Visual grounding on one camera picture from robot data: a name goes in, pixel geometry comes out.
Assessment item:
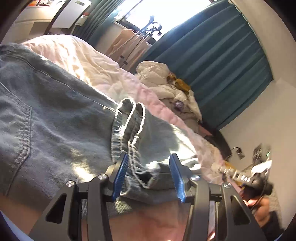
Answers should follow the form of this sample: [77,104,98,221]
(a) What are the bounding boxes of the grey denim jeans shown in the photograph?
[1,44,197,216]

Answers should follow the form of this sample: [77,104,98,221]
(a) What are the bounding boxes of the person right hand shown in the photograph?
[240,190,271,227]

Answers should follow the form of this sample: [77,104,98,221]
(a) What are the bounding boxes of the pink cream bed duvet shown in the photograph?
[0,34,230,241]

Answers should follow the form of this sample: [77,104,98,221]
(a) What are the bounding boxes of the mustard yellow garment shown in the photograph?
[166,73,191,95]

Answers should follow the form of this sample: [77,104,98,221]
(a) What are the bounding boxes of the teal right curtain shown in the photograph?
[142,1,273,129]

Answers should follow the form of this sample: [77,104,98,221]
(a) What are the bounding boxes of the teal curtain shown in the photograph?
[142,1,273,129]
[72,0,124,47]

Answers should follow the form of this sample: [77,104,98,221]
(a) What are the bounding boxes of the cream puffer jacket pile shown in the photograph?
[136,61,202,121]

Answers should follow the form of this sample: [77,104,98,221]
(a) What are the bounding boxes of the garment steamer stand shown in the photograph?
[116,16,162,68]

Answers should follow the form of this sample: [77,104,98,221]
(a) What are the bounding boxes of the window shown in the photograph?
[115,0,213,35]

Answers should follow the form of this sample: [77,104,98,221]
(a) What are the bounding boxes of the white desk with drawers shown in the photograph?
[1,1,65,44]

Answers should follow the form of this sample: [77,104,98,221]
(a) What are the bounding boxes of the white black chair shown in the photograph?
[44,0,91,35]

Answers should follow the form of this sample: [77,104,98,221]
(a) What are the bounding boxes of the teal left curtain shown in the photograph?
[72,0,124,47]

